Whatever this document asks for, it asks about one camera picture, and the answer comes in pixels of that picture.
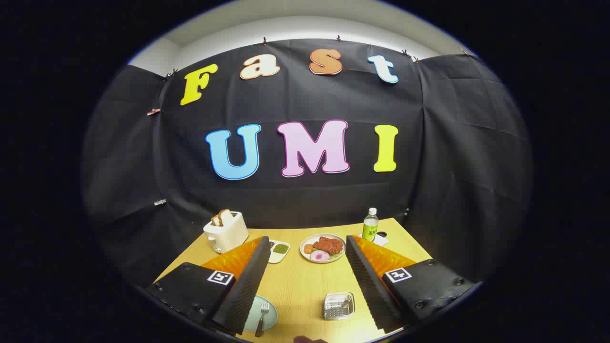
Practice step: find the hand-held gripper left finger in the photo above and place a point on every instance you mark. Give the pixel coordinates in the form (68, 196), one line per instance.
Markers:
(248, 286)

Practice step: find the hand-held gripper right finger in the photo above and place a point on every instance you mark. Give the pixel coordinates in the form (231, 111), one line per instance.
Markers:
(369, 286)

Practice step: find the light green plate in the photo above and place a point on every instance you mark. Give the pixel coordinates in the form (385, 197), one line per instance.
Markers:
(255, 309)

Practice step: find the perforated metal basket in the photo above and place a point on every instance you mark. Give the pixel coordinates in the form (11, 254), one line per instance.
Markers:
(338, 306)

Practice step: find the white divided dish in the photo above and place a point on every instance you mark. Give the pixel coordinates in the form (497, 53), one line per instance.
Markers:
(279, 256)

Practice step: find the green lettuce leaf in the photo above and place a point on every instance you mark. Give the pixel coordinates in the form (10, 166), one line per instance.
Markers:
(336, 256)

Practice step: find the white square coaster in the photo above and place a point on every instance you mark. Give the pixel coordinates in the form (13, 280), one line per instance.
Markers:
(381, 239)

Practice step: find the green beans pile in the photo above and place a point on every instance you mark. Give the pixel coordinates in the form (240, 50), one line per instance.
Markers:
(280, 248)

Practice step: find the white toaster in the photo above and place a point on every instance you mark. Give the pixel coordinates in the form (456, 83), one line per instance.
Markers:
(228, 236)

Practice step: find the green label plastic bottle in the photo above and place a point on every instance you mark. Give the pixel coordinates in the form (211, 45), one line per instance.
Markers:
(370, 228)

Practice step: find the brown meat piece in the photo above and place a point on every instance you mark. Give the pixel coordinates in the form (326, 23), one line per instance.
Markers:
(329, 245)

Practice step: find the pink round food slice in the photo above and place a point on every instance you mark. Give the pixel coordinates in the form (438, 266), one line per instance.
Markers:
(319, 256)

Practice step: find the white oval food plate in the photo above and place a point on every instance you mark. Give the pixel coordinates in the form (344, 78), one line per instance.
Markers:
(305, 256)

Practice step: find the orange food slice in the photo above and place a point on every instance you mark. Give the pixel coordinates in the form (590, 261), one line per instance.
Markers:
(308, 248)

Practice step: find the toast slice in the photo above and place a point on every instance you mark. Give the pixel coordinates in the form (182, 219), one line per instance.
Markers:
(217, 220)
(227, 216)

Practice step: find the orange clip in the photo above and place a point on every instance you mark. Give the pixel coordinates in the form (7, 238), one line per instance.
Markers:
(153, 112)

